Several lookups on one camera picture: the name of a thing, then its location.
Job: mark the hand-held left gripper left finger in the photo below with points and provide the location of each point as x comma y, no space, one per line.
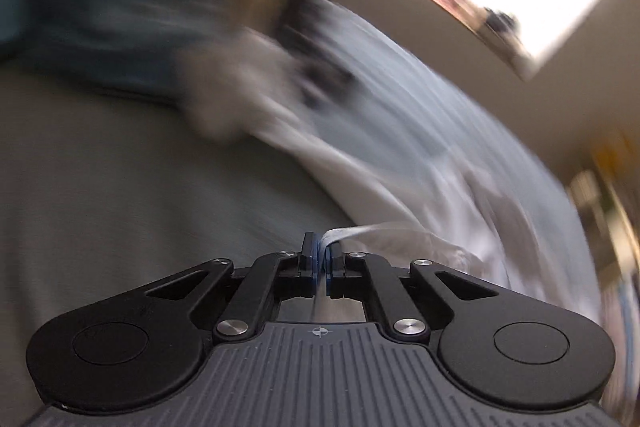
314,264

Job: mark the black cushion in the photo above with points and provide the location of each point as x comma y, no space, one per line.
300,22

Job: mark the cream wooden footboard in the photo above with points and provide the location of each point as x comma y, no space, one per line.
590,207

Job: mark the white shirt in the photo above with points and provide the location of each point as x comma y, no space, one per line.
400,207

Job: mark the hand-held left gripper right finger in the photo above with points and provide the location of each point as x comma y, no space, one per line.
327,274

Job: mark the yellow box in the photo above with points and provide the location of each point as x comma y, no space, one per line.
612,159

